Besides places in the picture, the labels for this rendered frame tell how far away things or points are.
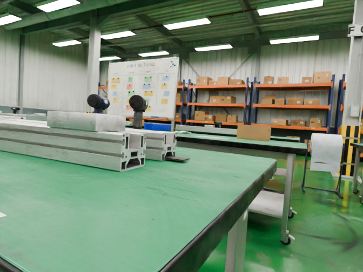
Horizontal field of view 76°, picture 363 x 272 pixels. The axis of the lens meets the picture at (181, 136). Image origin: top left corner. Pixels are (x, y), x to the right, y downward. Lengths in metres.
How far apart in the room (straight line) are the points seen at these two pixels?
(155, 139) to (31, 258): 0.52
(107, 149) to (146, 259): 0.36
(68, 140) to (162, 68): 3.45
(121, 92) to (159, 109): 0.92
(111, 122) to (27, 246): 0.40
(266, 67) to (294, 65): 1.10
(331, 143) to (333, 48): 7.75
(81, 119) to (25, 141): 0.23
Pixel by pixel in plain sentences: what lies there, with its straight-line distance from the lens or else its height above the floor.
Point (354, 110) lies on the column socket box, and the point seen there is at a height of 1.41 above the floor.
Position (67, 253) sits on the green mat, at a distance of 0.24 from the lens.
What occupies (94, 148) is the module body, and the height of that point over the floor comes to 0.83.
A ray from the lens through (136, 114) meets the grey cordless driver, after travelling 0.97.
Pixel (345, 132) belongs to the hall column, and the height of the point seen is 0.95.
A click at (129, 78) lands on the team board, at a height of 1.64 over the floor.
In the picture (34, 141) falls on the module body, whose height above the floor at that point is 0.82.
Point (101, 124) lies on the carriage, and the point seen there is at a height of 0.88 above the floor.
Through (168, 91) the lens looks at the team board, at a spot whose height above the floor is 1.40.
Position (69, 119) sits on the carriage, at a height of 0.89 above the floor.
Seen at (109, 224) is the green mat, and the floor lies 0.78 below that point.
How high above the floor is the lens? 0.89
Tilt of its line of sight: 3 degrees down
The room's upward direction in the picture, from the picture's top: 4 degrees clockwise
